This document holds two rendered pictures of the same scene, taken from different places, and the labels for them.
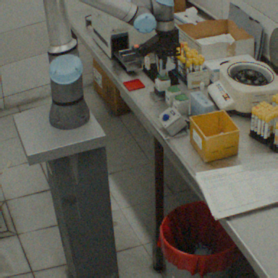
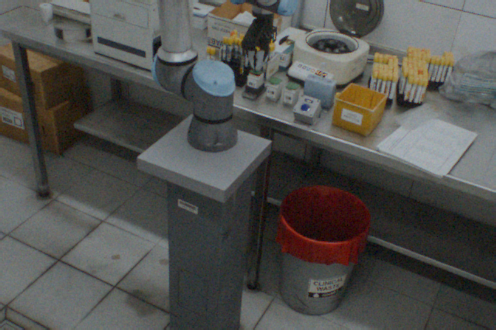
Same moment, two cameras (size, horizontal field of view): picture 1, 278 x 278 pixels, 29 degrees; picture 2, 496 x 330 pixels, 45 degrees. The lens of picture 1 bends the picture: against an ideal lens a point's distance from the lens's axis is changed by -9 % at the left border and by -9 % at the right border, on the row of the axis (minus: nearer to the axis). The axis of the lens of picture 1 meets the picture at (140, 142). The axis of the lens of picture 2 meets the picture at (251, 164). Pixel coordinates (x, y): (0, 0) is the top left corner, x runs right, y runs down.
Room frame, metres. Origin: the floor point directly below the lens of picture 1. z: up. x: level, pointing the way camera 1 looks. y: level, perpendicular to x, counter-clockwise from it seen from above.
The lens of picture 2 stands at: (0.56, 1.20, 1.92)
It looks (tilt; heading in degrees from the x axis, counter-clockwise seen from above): 36 degrees down; 316
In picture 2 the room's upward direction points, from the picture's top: 5 degrees clockwise
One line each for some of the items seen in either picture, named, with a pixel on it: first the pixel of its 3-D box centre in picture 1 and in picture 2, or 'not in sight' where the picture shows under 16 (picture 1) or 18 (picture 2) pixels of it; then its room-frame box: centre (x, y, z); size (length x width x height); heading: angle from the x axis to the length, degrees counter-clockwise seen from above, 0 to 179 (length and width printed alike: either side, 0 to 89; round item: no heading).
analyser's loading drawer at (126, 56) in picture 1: (125, 54); not in sight; (2.20, 0.05, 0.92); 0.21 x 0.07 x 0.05; 21
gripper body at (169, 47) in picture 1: (166, 41); (262, 28); (1.92, -0.11, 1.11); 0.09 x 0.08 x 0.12; 110
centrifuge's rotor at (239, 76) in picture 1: (250, 79); (331, 49); (1.88, -0.44, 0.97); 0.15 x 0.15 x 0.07
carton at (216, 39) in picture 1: (216, 44); (250, 25); (2.24, -0.35, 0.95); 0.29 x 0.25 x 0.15; 111
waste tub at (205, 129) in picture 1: (214, 135); (359, 109); (1.57, -0.25, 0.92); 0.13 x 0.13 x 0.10; 18
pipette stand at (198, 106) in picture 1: (201, 110); (318, 92); (1.73, -0.22, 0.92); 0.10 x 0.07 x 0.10; 23
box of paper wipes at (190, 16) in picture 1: (191, 19); (186, 5); (2.58, -0.28, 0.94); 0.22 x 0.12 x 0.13; 25
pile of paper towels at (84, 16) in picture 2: not in sight; (75, 9); (2.86, 0.09, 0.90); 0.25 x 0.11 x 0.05; 21
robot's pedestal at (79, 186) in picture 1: (82, 216); (208, 253); (1.73, 0.25, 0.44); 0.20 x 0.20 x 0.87; 21
